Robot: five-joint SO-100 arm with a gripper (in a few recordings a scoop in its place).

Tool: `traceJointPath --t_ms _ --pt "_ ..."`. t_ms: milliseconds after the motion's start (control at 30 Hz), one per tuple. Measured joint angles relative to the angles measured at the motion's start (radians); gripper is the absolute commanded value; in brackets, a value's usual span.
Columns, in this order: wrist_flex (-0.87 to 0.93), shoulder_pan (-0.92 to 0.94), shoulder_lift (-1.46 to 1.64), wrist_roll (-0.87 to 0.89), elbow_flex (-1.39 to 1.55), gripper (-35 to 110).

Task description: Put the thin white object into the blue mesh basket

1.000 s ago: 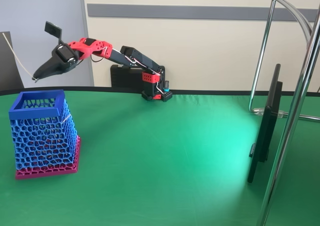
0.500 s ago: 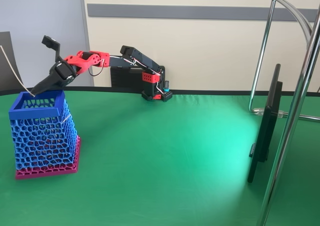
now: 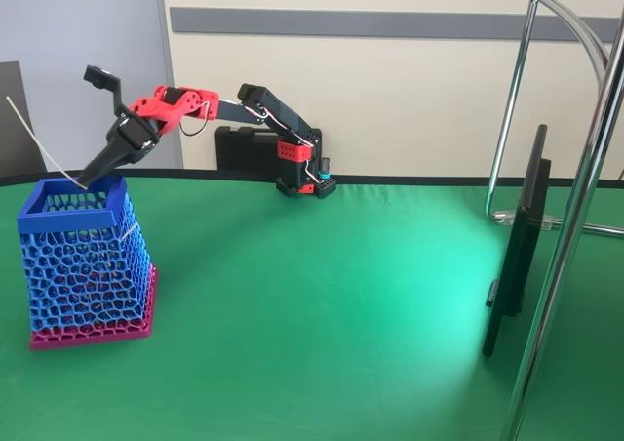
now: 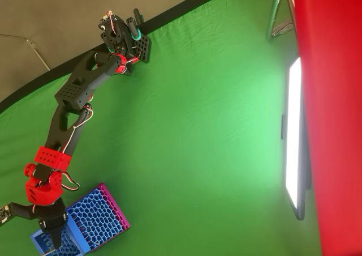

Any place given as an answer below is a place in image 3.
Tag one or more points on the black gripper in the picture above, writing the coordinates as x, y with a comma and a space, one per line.
126, 140

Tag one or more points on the black red robot arm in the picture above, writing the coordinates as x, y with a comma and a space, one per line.
287, 119

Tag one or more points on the blue magenta mesh basket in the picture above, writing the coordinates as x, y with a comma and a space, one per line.
78, 265

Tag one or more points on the black plastic tool case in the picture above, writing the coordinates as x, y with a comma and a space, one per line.
244, 148

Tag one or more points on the green table cloth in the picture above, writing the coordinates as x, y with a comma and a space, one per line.
341, 338

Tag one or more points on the black LED light panel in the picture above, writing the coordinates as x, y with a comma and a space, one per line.
521, 246

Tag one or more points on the chrome tube stand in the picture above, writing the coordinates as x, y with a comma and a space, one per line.
568, 246

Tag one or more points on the black camera on bracket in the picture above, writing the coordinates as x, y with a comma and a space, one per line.
109, 87

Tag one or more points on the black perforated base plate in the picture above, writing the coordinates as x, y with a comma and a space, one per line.
327, 186

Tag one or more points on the grey wall rail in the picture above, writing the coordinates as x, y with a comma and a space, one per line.
341, 24

